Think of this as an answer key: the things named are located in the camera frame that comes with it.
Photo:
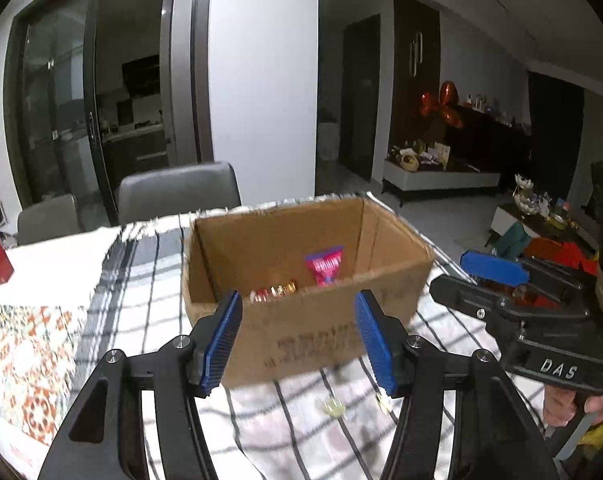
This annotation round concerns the small grey chair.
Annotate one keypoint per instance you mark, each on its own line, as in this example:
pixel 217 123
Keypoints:
pixel 48 222

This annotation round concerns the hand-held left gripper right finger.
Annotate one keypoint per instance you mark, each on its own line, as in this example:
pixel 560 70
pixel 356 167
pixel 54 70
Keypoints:
pixel 376 345

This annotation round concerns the brown cardboard box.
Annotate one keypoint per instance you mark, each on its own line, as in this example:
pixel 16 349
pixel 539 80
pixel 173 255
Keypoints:
pixel 291 230

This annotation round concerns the person's right hand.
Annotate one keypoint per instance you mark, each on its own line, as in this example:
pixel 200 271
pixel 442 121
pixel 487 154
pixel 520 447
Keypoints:
pixel 559 405

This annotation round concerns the dark interior door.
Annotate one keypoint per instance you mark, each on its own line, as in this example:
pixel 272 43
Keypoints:
pixel 360 100

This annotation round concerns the gold wrapped candy pack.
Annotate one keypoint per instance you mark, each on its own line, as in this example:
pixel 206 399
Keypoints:
pixel 274 291

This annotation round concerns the red foil balloon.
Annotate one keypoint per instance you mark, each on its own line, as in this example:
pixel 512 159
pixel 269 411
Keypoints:
pixel 447 95

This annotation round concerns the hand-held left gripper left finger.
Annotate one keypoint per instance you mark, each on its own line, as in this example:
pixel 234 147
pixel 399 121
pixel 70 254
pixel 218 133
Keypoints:
pixel 221 345

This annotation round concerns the pink snack packet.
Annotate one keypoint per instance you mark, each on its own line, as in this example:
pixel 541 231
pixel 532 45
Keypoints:
pixel 326 267

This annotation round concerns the woven gift basket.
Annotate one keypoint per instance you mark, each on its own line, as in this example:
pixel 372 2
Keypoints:
pixel 410 161

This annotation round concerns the glass sliding door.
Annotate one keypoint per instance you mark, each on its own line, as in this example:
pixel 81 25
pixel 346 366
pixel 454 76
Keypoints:
pixel 56 120

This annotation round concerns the black range hood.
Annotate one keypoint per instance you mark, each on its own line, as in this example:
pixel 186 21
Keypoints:
pixel 141 74

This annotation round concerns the white lotus ornament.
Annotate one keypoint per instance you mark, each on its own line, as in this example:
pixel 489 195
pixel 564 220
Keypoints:
pixel 525 195

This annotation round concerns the red bag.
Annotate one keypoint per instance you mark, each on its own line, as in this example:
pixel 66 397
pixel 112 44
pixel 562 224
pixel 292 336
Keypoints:
pixel 556 252

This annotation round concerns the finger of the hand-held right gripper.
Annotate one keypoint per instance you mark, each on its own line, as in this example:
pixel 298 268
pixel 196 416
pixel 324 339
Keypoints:
pixel 494 266
pixel 456 290

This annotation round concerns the tile-patterned white tablecloth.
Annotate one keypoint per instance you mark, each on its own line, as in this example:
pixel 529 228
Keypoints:
pixel 26 350

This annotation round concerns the wide grey chair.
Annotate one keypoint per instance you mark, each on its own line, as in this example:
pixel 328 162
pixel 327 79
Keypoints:
pixel 179 192

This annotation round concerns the dark wooden wardrobe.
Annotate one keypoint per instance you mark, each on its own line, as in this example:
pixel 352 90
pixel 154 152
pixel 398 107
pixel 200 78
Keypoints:
pixel 416 55

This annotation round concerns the grey checked cloth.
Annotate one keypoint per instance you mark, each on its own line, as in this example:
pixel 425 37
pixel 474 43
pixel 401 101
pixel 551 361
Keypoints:
pixel 281 435

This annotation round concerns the small pale green candy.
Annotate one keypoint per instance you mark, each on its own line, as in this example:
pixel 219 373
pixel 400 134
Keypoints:
pixel 334 408

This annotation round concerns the dark sideboard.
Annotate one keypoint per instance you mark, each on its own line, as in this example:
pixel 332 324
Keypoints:
pixel 486 145

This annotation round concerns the white low bench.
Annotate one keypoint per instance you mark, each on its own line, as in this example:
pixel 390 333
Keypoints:
pixel 441 179

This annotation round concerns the teal bag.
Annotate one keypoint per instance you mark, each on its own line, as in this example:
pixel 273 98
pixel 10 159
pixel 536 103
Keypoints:
pixel 512 242

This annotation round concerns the white coffee table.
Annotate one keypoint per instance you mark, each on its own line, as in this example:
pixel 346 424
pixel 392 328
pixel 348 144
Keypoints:
pixel 519 220

